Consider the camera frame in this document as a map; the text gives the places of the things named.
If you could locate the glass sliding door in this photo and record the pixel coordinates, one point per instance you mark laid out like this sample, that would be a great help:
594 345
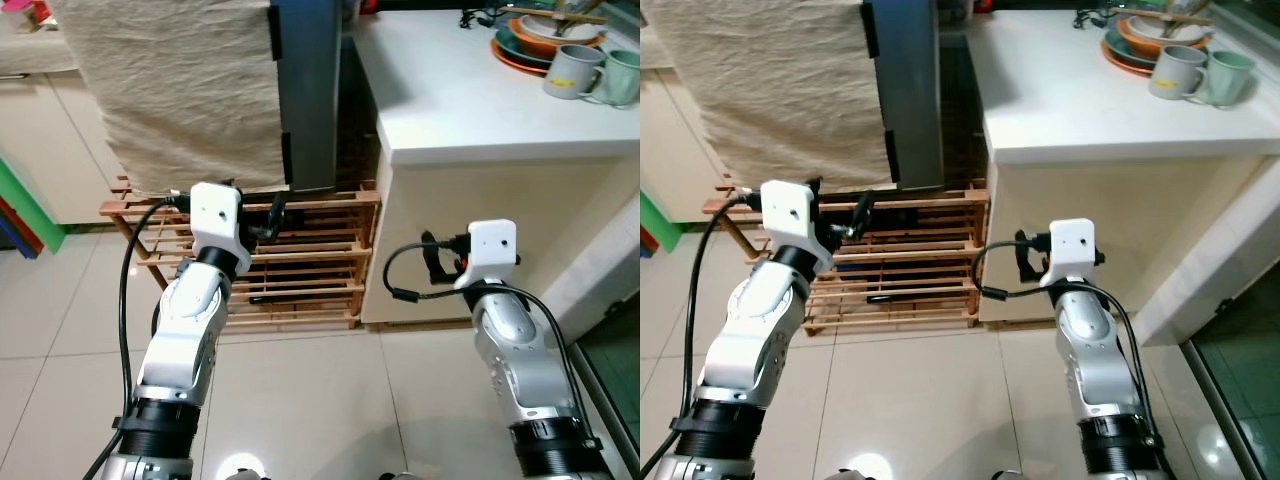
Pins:
615 370
1240 380

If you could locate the beige linen cloth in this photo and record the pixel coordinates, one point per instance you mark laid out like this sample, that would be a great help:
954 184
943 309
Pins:
170 90
770 90

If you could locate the orange plastic bin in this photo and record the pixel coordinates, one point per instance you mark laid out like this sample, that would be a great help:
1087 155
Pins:
18 225
648 240

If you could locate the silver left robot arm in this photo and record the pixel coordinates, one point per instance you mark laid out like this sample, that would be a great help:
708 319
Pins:
180 330
745 330

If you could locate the dark green bowl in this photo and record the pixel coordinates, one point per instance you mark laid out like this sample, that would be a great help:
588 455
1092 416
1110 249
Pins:
1125 42
520 42

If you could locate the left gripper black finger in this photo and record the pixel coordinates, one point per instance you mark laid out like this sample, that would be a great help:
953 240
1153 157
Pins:
865 215
279 215

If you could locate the orange plate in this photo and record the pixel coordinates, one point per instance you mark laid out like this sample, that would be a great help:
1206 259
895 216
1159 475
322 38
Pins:
510 57
1120 58

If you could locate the pale green mug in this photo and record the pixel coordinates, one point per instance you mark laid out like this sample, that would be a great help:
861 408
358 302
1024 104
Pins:
622 78
1230 78

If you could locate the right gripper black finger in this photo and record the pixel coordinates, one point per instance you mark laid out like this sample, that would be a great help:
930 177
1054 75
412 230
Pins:
1027 258
433 258

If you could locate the grey mug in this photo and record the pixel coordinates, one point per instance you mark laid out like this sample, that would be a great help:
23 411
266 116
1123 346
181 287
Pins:
1175 72
570 72

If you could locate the wooden chopsticks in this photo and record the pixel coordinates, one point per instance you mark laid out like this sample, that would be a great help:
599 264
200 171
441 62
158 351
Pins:
1165 15
560 15

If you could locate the orange bowl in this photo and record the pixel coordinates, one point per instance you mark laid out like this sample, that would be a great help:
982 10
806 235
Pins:
1140 38
535 35

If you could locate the green plastic bin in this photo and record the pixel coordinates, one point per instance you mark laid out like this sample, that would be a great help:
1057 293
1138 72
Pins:
30 205
658 220

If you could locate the white counter cabinet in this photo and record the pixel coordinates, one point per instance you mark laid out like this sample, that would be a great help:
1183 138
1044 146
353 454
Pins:
470 230
1120 230

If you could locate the grey metal panel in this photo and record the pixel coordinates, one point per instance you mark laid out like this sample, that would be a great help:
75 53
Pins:
915 90
310 90

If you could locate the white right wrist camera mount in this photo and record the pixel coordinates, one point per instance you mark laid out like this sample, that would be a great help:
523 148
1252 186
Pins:
490 248
1070 245

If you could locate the wooden slatted rack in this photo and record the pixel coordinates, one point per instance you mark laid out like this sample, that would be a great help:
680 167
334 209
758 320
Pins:
300 270
900 275

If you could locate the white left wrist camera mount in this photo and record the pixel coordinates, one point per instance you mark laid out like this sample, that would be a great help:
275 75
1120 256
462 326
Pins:
790 215
215 215

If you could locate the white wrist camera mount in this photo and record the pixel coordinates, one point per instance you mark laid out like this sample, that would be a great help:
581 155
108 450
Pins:
215 215
490 248
1070 245
790 215

